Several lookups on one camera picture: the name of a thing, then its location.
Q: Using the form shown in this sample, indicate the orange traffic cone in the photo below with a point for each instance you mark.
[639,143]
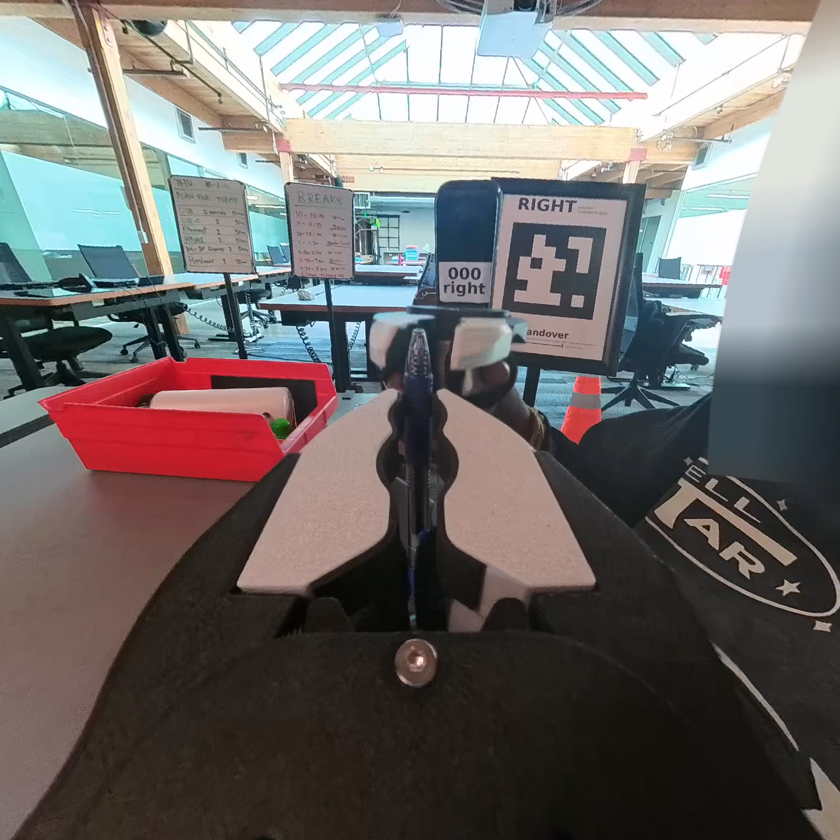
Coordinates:
[583,413]

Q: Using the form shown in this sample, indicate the black printed shirt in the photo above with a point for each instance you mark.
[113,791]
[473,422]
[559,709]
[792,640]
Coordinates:
[787,656]

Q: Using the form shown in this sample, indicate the red plastic bin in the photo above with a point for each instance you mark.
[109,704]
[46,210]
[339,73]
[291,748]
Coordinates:
[164,446]

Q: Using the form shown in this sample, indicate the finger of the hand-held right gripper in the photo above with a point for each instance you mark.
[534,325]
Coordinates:
[482,344]
[387,334]

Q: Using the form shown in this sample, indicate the wooden support post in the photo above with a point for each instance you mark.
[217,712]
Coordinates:
[124,164]

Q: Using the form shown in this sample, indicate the green plastic item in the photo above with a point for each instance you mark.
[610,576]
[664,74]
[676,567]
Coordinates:
[282,428]

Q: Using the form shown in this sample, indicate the grey office desk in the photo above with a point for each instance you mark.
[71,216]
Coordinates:
[354,295]

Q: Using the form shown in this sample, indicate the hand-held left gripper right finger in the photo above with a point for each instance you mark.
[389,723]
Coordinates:
[518,505]

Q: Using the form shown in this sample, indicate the wooden edged office desk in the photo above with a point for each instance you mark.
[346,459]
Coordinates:
[98,292]

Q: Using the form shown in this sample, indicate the blue pen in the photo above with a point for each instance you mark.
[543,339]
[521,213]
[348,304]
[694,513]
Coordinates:
[417,407]

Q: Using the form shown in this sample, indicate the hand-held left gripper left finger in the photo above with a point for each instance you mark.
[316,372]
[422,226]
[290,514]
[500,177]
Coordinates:
[328,499]

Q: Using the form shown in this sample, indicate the framed marker sign on stand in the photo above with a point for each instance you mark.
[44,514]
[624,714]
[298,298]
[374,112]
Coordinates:
[558,275]

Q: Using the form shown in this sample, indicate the black office chair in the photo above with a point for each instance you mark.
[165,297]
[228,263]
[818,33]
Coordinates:
[108,262]
[663,328]
[59,341]

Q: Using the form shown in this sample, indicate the person's right hand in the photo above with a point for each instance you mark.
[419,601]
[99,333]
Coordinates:
[495,380]

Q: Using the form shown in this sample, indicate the white paper roll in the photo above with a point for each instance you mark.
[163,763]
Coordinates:
[216,400]

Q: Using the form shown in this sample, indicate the whiteboard sign on stand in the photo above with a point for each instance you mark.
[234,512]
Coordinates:
[210,223]
[319,229]

